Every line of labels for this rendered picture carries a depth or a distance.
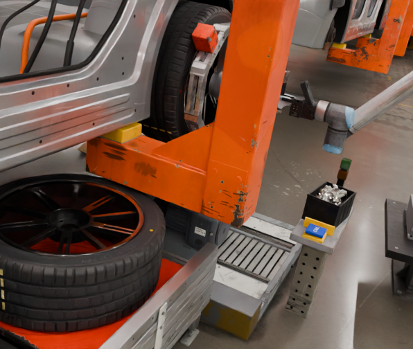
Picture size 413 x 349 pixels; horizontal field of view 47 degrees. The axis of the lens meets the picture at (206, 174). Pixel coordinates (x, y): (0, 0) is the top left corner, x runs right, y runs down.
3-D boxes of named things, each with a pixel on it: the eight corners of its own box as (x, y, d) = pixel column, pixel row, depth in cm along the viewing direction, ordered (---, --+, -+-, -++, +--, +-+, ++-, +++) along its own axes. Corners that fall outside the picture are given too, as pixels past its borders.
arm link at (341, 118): (348, 132, 212) (354, 111, 208) (321, 124, 216) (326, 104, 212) (352, 128, 219) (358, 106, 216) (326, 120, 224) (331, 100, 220)
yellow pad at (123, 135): (113, 127, 197) (115, 115, 195) (142, 136, 192) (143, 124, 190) (92, 134, 185) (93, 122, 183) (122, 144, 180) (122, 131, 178)
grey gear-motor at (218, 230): (147, 235, 237) (154, 172, 222) (224, 266, 222) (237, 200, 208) (126, 252, 221) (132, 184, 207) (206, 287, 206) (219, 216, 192)
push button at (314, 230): (308, 227, 189) (310, 222, 188) (326, 233, 187) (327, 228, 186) (303, 235, 183) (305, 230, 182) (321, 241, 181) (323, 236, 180)
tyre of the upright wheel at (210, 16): (209, 59, 267) (178, -35, 209) (248, 68, 259) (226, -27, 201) (157, 159, 248) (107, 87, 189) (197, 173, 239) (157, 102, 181)
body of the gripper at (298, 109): (287, 114, 223) (312, 121, 218) (291, 97, 219) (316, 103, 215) (292, 111, 229) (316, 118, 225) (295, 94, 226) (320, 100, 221)
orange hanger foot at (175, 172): (109, 159, 205) (115, 80, 191) (219, 198, 187) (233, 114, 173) (84, 171, 191) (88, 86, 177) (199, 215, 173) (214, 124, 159)
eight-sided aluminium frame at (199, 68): (229, 126, 253) (247, 20, 231) (240, 129, 251) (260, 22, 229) (178, 154, 207) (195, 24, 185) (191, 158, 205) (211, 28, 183)
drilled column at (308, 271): (291, 298, 221) (312, 219, 204) (312, 306, 218) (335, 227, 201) (285, 309, 213) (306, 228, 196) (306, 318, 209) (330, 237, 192)
